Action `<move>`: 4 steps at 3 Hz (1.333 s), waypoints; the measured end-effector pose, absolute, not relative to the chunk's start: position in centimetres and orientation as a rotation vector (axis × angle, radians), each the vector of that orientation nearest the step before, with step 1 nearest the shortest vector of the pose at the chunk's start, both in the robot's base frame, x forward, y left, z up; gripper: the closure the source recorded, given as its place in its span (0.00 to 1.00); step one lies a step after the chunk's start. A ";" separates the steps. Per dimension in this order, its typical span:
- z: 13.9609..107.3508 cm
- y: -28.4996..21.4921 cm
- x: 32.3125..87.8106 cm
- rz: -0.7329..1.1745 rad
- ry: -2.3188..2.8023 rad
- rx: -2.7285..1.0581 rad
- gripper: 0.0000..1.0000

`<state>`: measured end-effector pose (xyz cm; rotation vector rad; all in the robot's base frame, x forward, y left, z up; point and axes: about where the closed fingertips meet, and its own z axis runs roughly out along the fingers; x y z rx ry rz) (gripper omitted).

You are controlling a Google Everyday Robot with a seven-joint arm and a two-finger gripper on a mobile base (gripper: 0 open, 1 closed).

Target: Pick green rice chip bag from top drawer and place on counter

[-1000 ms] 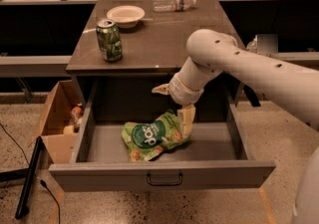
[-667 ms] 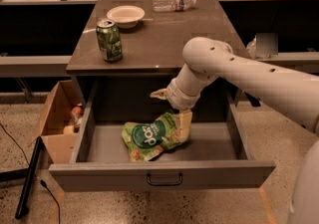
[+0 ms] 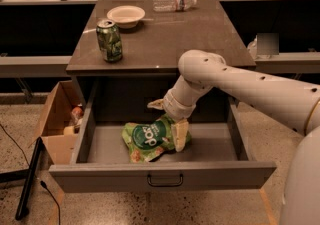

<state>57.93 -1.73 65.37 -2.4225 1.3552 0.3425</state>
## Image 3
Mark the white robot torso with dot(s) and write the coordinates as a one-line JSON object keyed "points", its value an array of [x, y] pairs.
{"points": [[301, 197]]}

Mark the grey cabinet counter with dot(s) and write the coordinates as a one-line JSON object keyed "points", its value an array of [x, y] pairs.
{"points": [[157, 42]]}

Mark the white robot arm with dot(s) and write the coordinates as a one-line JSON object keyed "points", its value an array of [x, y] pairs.
{"points": [[293, 103]]}

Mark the left clear sanitizer bottle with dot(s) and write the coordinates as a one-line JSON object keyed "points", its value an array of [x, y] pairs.
{"points": [[252, 48]]}

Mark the cardboard box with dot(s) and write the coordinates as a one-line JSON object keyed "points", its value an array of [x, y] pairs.
{"points": [[54, 117]]}

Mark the black flat bar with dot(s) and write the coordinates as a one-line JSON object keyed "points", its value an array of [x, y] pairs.
{"points": [[22, 209]]}

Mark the green rice chip bag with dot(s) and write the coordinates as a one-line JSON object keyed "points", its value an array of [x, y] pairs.
{"points": [[147, 142]]}

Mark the clear plastic water bottle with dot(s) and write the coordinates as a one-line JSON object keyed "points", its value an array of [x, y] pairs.
{"points": [[173, 5]]}

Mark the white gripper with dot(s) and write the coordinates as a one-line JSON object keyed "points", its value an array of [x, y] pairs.
{"points": [[174, 107]]}

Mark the grey right bench rail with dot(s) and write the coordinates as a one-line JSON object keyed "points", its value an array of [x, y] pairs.
{"points": [[292, 62]]}

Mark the white paper bowl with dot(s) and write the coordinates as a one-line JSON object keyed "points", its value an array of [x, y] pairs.
{"points": [[126, 16]]}

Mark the grey bench rail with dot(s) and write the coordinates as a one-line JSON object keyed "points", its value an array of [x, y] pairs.
{"points": [[292, 62], [34, 66]]}

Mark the grey left bench rail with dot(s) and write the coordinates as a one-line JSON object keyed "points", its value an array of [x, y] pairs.
{"points": [[34, 66]]}

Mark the black drawer handle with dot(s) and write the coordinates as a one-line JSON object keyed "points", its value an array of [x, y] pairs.
{"points": [[165, 181]]}

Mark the green soda can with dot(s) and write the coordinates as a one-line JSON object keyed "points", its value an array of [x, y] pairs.
{"points": [[109, 40]]}

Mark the snack items in box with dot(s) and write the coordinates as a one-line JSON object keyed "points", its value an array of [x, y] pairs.
{"points": [[76, 115]]}

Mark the grey open drawer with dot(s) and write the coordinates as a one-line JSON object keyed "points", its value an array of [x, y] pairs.
{"points": [[217, 158]]}

